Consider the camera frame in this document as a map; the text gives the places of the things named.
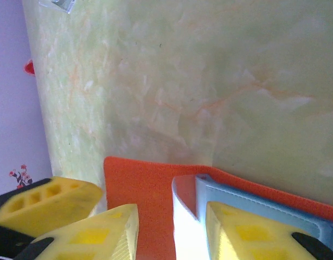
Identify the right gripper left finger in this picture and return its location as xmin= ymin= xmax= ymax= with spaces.
xmin=14 ymin=203 xmax=140 ymax=260

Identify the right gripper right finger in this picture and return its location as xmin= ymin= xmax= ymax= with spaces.
xmin=205 ymin=200 xmax=333 ymax=260

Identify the orange card holder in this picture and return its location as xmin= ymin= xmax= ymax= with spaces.
xmin=103 ymin=155 xmax=333 ymax=260

